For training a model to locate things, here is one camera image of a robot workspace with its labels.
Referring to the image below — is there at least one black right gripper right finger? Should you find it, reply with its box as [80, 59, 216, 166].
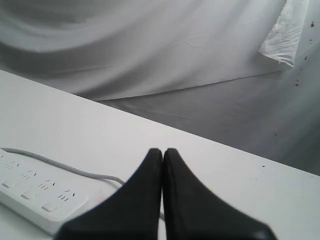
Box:
[162, 148, 277, 240]

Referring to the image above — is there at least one grey power cable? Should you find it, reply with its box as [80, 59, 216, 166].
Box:
[2, 147, 165, 222]

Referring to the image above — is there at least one crumpled white plastic sheet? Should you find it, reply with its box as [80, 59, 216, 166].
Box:
[258, 0, 309, 68]

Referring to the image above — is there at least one white five-outlet power strip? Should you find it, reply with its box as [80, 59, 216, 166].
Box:
[0, 148, 90, 237]

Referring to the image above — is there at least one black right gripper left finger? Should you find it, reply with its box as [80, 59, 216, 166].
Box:
[56, 148, 163, 240]

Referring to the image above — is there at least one white backdrop cloth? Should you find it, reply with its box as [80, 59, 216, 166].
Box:
[0, 0, 320, 175]

